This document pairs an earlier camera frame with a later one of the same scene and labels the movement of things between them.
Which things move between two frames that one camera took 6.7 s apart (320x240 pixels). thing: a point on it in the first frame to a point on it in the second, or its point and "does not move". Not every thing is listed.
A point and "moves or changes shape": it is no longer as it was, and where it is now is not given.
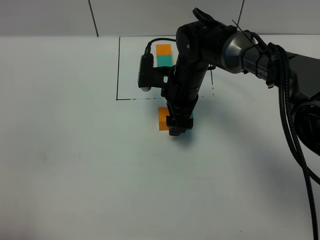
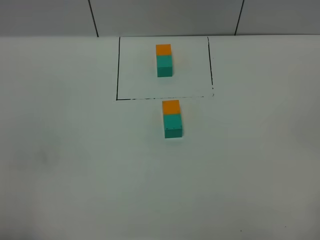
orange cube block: [163, 112] moves or changes shape
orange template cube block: [163, 49] does not move
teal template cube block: [164, 60] does not move
